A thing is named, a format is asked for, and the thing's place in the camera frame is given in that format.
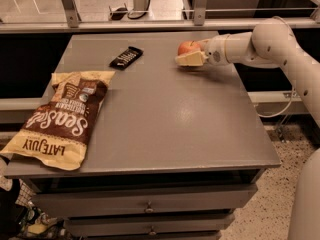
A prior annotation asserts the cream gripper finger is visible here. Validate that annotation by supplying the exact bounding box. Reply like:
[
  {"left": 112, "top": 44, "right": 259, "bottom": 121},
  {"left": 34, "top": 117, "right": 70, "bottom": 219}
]
[{"left": 175, "top": 51, "right": 207, "bottom": 66}]

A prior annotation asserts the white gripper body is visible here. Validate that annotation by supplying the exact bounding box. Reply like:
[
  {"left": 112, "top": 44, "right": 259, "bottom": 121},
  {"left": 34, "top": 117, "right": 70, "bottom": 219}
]
[{"left": 199, "top": 34, "right": 229, "bottom": 65}]

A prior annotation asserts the red apple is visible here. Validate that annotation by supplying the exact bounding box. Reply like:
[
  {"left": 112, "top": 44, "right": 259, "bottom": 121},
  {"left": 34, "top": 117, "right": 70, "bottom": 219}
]
[{"left": 178, "top": 41, "right": 201, "bottom": 55}]

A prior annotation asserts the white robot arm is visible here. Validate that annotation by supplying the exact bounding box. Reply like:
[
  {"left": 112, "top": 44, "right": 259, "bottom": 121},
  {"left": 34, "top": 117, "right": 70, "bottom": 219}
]
[{"left": 175, "top": 17, "right": 320, "bottom": 240}]

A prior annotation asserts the black chocolate bar wrapper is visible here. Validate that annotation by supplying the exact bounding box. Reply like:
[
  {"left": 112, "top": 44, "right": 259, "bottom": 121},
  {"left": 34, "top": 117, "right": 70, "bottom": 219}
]
[{"left": 109, "top": 46, "right": 143, "bottom": 70}]

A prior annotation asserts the grey drawer cabinet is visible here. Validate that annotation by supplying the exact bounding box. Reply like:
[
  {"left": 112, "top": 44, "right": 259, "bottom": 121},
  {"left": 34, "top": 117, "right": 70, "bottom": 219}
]
[{"left": 6, "top": 32, "right": 280, "bottom": 240}]

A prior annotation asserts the yellow brown chip bag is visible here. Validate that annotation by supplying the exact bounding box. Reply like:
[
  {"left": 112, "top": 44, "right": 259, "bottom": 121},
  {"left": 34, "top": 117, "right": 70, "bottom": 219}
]
[{"left": 1, "top": 71, "right": 114, "bottom": 171}]

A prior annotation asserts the upper drawer knob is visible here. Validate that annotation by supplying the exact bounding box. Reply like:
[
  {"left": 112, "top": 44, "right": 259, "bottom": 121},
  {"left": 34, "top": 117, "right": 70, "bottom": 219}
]
[{"left": 144, "top": 201, "right": 154, "bottom": 214}]

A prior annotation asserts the drawer knob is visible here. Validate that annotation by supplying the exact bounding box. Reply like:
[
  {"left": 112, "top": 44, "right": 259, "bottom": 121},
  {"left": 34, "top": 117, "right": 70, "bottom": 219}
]
[
  {"left": 148, "top": 227, "right": 157, "bottom": 236},
  {"left": 144, "top": 201, "right": 154, "bottom": 214}
]

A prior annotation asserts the lower drawer knob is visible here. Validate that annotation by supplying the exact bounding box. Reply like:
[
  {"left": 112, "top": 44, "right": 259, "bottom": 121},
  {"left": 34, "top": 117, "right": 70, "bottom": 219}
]
[{"left": 148, "top": 227, "right": 157, "bottom": 236}]

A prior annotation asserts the clutter pile at floor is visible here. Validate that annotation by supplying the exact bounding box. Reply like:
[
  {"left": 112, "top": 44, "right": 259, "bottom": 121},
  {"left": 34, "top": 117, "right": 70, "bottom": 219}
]
[{"left": 0, "top": 157, "right": 74, "bottom": 240}]

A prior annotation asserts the metal railing frame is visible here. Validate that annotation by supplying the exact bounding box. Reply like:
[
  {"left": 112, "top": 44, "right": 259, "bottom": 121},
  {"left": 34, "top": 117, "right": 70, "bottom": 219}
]
[{"left": 0, "top": 0, "right": 320, "bottom": 34}]

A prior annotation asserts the white cable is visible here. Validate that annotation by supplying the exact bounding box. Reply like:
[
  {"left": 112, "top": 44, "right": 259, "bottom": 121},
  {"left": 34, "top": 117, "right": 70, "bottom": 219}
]
[{"left": 255, "top": 87, "right": 296, "bottom": 119}]

